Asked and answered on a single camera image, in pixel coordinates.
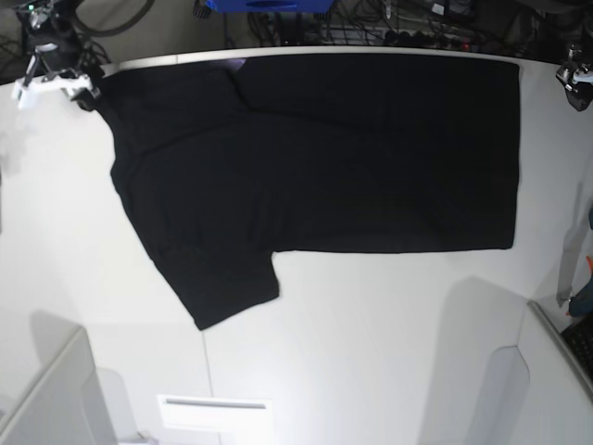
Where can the black T-shirt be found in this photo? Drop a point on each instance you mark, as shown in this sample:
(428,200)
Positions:
(219,166)

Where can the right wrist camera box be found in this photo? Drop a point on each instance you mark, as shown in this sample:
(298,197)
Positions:
(23,95)

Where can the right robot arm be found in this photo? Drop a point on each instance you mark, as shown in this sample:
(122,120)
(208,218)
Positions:
(50,22)

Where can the black keyboard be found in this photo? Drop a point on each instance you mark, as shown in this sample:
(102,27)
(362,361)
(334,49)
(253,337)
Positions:
(579,339)

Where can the blue bin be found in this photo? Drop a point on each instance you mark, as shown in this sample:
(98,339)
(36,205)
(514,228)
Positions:
(272,6)

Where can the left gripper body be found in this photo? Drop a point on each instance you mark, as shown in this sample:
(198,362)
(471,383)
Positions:
(575,76)

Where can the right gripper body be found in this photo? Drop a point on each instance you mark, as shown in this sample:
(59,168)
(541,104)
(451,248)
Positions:
(52,70)

